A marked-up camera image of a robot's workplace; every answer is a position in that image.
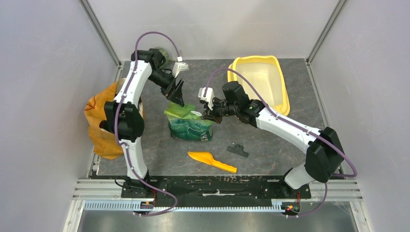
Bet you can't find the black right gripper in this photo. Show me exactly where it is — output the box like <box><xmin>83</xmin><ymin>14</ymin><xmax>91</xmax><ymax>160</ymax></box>
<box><xmin>201</xmin><ymin>96</ymin><xmax>238</xmax><ymax>124</ymax></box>

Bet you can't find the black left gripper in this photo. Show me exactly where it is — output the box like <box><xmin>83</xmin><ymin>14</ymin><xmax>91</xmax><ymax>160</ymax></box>
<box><xmin>148</xmin><ymin>69</ymin><xmax>185</xmax><ymax>107</ymax></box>

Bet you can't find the green cat litter bag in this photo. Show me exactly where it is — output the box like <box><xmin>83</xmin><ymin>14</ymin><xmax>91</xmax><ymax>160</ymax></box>
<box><xmin>164</xmin><ymin>102</ymin><xmax>214</xmax><ymax>142</ymax></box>

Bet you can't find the black bag clip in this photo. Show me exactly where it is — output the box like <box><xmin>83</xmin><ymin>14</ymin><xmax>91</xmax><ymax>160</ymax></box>
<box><xmin>227</xmin><ymin>144</ymin><xmax>249</xmax><ymax>158</ymax></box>

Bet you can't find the orange plastic litter scoop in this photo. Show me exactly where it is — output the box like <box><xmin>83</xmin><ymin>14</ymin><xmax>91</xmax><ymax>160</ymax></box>
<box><xmin>188</xmin><ymin>151</ymin><xmax>237</xmax><ymax>174</ymax></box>

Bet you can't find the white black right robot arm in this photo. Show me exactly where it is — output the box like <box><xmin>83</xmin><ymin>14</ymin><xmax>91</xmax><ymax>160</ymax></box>
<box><xmin>198</xmin><ymin>81</ymin><xmax>344</xmax><ymax>198</ymax></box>

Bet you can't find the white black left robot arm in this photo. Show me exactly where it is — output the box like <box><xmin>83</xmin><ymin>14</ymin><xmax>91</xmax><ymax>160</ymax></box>
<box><xmin>101</xmin><ymin>48</ymin><xmax>184</xmax><ymax>197</ymax></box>

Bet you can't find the yellow plastic litter box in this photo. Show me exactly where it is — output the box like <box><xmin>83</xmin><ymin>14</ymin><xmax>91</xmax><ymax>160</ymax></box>
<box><xmin>229</xmin><ymin>56</ymin><xmax>290</xmax><ymax>116</ymax></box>

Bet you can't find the orange fabric bag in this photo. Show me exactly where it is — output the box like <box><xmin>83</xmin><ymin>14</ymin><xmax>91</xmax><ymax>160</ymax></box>
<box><xmin>84</xmin><ymin>78</ymin><xmax>125</xmax><ymax>160</ymax></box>

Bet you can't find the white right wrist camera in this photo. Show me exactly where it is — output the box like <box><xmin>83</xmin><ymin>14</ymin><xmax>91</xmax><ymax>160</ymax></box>
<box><xmin>198</xmin><ymin>87</ymin><xmax>215</xmax><ymax>110</ymax></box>

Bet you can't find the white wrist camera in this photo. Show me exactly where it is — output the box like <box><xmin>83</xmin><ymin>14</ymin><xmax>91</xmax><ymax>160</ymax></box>
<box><xmin>172</xmin><ymin>56</ymin><xmax>189</xmax><ymax>77</ymax></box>
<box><xmin>198</xmin><ymin>87</ymin><xmax>215</xmax><ymax>110</ymax></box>

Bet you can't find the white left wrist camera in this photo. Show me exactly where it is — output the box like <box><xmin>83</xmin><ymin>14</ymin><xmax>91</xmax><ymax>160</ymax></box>
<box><xmin>172</xmin><ymin>56</ymin><xmax>189</xmax><ymax>77</ymax></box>

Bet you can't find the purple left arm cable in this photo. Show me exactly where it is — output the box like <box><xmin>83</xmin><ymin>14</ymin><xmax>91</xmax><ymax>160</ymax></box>
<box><xmin>114</xmin><ymin>31</ymin><xmax>183</xmax><ymax>218</ymax></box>

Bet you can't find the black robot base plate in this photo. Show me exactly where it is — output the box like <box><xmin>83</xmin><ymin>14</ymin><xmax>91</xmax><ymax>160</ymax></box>
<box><xmin>115</xmin><ymin>175</ymin><xmax>311</xmax><ymax>199</ymax></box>

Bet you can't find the grey slotted cable duct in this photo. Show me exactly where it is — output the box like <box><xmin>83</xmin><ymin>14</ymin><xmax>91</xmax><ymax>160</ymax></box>
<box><xmin>84</xmin><ymin>200</ymin><xmax>284</xmax><ymax>213</ymax></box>

